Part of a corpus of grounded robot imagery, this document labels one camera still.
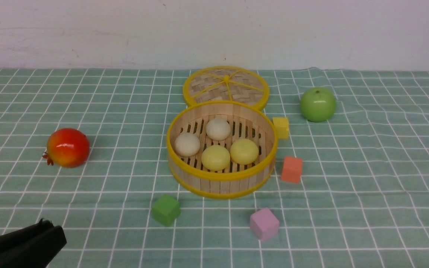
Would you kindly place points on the pale yellow bun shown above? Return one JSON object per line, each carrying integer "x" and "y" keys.
{"x": 215, "y": 158}

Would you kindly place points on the beige bun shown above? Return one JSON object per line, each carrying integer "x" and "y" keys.
{"x": 218, "y": 129}

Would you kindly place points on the pink foam cube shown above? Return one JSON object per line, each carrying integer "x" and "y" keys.
{"x": 264, "y": 224}

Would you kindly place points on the green apple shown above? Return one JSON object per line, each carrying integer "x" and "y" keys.
{"x": 318, "y": 104}

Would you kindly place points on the green checkered tablecloth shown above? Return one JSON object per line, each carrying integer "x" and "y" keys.
{"x": 362, "y": 202}

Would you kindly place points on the yellow foam cube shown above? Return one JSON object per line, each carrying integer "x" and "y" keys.
{"x": 281, "y": 124}

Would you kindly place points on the woven bamboo steamer lid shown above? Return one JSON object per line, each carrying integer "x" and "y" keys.
{"x": 226, "y": 83}

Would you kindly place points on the green foam cube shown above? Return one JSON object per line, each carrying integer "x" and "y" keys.
{"x": 165, "y": 210}

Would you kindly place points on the bamboo steamer tray yellow rim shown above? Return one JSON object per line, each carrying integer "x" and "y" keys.
{"x": 235, "y": 180}

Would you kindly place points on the orange foam cube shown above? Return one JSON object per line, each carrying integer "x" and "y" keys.
{"x": 292, "y": 169}

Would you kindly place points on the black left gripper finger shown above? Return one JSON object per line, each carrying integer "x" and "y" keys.
{"x": 31, "y": 247}

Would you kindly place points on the white bun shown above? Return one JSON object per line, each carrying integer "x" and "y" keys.
{"x": 187, "y": 145}

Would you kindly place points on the red pomegranate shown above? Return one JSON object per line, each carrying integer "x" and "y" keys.
{"x": 68, "y": 148}

